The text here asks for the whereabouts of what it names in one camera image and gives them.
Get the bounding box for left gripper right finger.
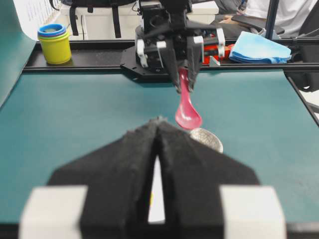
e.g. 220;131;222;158
157;121;287;239

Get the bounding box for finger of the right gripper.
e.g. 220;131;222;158
187;36;204;92
157;40;181;94

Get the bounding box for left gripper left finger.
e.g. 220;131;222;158
18;119;160;239

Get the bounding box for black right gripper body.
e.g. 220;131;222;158
136;0;226;67

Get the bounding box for pink plastic spoon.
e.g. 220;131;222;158
175;68;202;130

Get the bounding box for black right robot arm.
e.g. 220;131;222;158
135;0;226;93

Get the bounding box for grey patterned bowl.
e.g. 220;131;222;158
189;128;223;153

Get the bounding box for red and white fixture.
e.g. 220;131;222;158
203;44;235;65

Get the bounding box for blue folded cloth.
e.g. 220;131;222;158
229;31;291;64

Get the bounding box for seated person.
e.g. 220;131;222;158
210;0;315;38

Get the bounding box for stacked coloured plastic cups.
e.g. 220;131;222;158
37;23;72;65

